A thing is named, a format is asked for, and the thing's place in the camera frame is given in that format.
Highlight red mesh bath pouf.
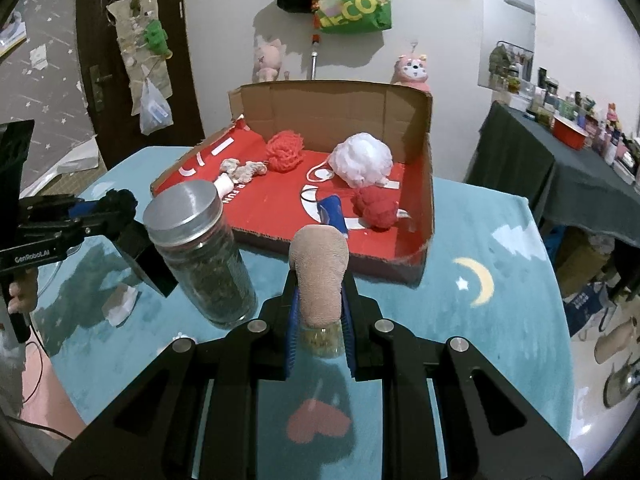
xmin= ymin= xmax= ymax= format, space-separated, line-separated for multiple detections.
xmin=265 ymin=130 xmax=305 ymax=173

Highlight beige-stained crumpled tissue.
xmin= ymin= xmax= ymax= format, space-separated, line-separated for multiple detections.
xmin=103 ymin=282 xmax=140 ymax=328

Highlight pink orange plush toy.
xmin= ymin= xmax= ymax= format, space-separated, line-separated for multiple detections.
xmin=390 ymin=52 xmax=433 ymax=92

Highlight cream fluffy scrunchie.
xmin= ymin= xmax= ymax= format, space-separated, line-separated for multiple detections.
xmin=221 ymin=157 xmax=267 ymax=184

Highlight row of cosmetic bottles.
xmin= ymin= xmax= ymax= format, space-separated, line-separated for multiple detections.
xmin=520 ymin=67 xmax=640 ymax=183

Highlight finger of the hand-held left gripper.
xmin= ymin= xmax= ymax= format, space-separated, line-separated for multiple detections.
xmin=20 ymin=194 xmax=108 ymax=221
xmin=17 ymin=212 xmax=133 ymax=248

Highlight beige boot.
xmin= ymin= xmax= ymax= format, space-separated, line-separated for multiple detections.
xmin=594 ymin=317 xmax=640 ymax=365

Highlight large glass jar metal lid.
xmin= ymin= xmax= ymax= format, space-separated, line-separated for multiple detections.
xmin=143 ymin=180 xmax=257 ymax=329

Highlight green plush toy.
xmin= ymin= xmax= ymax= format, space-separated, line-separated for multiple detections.
xmin=143 ymin=19 xmax=171 ymax=56

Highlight red-lined cardboard box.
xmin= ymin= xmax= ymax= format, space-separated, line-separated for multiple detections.
xmin=150 ymin=80 xmax=435 ymax=288

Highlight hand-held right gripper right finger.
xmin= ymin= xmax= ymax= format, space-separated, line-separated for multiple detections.
xmin=340 ymin=272 xmax=586 ymax=480

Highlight black scrunchie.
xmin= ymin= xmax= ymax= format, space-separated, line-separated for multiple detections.
xmin=97 ymin=188 xmax=138 ymax=241

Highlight hanging door organizer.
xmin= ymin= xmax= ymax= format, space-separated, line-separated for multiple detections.
xmin=106 ymin=0 xmax=173 ymax=116

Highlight dark tablecloth side table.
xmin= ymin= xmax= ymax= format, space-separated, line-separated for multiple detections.
xmin=465 ymin=101 xmax=640 ymax=248

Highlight dark wooden door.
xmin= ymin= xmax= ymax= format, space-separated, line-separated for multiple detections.
xmin=75 ymin=0 xmax=206 ymax=171

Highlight beige powder puff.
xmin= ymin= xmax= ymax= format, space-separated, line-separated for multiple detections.
xmin=290 ymin=225 xmax=350 ymax=328

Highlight red bowl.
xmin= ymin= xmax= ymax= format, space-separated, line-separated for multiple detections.
xmin=552 ymin=114 xmax=591 ymax=151

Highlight white mesh bath pouf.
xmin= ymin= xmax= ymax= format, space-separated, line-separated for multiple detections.
xmin=306 ymin=132 xmax=394 ymax=191

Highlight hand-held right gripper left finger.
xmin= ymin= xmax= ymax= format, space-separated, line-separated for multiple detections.
xmin=52 ymin=270 xmax=301 ymax=480

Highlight small glass jar yellow capsules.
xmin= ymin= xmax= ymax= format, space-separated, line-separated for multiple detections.
xmin=297 ymin=322 xmax=347 ymax=359

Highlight clear plastic bag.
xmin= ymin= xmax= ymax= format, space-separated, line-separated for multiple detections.
xmin=139 ymin=77 xmax=174 ymax=136

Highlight blue fabric pouch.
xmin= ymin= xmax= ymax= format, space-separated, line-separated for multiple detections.
xmin=317 ymin=196 xmax=351 ymax=238

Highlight person's left hand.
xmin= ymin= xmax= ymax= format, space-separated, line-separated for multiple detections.
xmin=7 ymin=272 xmax=41 ymax=313

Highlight wall mirror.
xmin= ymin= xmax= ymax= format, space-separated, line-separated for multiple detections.
xmin=477 ymin=0 xmax=536 ymax=93

